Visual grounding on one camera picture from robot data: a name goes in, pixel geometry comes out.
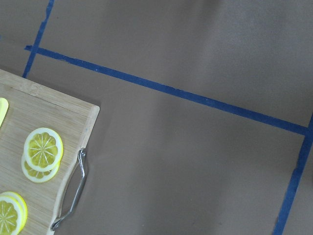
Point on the upper lemon slice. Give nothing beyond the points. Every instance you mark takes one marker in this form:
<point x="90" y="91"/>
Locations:
<point x="43" y="149"/>

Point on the wooden cutting board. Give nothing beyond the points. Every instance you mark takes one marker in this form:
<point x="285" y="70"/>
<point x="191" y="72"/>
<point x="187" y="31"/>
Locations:
<point x="31" y="106"/>

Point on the lower stacked lemon slice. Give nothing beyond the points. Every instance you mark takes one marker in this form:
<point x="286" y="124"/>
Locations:
<point x="37" y="176"/>

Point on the yellow plastic knife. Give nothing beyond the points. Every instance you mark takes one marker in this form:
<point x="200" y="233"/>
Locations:
<point x="3" y="109"/>

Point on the front lemon slice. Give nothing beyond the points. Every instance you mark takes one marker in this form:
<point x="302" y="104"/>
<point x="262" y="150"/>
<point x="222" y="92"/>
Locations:
<point x="13" y="213"/>

